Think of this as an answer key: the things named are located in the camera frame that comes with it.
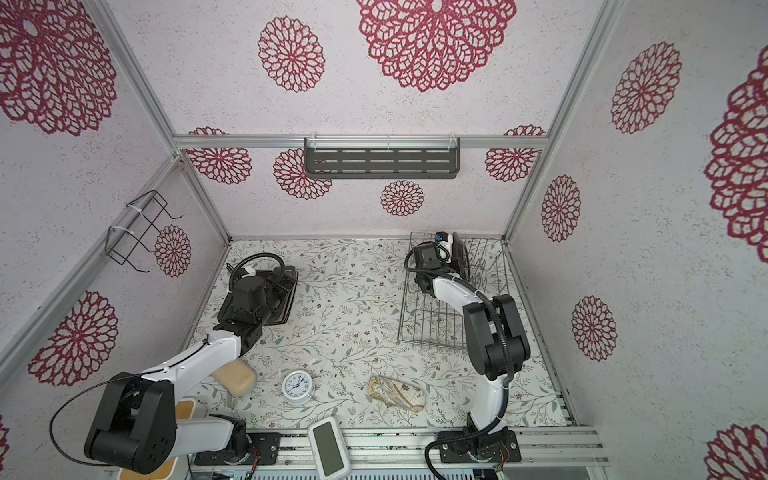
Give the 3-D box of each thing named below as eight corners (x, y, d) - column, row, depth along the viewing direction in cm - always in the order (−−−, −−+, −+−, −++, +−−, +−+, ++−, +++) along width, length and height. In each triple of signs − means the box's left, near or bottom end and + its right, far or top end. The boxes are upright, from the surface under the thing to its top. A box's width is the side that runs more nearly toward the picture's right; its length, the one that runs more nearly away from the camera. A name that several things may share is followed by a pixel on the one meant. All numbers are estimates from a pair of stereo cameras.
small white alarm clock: (283, 405, 82) (278, 400, 79) (289, 376, 88) (285, 370, 84) (312, 405, 82) (308, 400, 79) (316, 376, 88) (313, 370, 84)
